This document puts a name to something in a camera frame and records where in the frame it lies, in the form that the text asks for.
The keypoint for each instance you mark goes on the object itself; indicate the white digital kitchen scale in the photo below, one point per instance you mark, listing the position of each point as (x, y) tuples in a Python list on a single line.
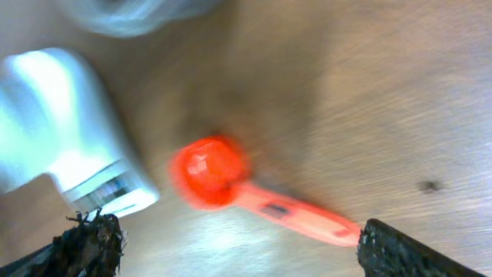
[(57, 119)]

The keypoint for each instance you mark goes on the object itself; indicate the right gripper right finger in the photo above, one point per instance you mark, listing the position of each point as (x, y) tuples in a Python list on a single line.
[(384, 251)]

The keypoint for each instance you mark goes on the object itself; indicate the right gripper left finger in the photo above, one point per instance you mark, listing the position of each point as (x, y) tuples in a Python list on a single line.
[(92, 248)]

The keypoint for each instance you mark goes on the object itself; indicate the orange measuring scoop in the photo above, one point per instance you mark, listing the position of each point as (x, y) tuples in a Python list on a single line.
[(213, 173)]

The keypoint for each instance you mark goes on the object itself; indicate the white round bowl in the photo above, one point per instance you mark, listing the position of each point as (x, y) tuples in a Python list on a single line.
[(131, 18)]

